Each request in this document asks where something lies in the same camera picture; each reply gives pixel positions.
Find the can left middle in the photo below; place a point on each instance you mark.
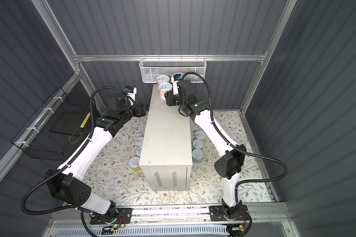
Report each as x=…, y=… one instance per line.
x=138, y=151

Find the teal label can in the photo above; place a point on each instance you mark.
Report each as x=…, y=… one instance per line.
x=197, y=155

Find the black wire wall basket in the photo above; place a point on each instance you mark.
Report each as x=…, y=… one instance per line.
x=55, y=133

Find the pink label can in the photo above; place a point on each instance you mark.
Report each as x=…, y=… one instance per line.
x=163, y=89
x=162, y=79

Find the yellow marker pen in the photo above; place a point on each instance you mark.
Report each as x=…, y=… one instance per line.
x=85, y=120

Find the white wire mesh basket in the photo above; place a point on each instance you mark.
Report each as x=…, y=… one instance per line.
x=150, y=70

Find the can left rear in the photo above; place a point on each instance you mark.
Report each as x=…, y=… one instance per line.
x=139, y=141

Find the yellow label can left front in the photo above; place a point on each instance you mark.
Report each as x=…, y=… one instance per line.
x=134, y=164

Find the yellow can right rear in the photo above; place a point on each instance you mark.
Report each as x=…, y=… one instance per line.
x=200, y=135

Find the floral patterned mat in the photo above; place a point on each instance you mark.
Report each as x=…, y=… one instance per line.
x=110, y=176

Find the white metal cabinet counter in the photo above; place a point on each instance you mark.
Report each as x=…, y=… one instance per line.
x=166, y=155

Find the tubes in white basket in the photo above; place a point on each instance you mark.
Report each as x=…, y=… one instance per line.
x=193, y=78

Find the pink label can front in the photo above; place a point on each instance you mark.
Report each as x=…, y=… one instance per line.
x=162, y=79

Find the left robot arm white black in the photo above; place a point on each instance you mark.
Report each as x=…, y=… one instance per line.
x=68, y=185

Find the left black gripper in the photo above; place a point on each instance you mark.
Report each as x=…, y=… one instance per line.
x=139, y=109

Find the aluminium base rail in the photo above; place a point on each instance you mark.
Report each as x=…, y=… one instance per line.
x=265, y=219

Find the can right middle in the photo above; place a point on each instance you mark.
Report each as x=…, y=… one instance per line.
x=198, y=144

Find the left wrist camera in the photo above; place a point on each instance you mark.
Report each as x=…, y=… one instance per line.
x=131, y=92

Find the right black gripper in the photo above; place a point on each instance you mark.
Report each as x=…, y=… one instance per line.
x=169, y=98

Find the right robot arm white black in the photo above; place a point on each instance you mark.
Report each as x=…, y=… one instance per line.
x=232, y=156

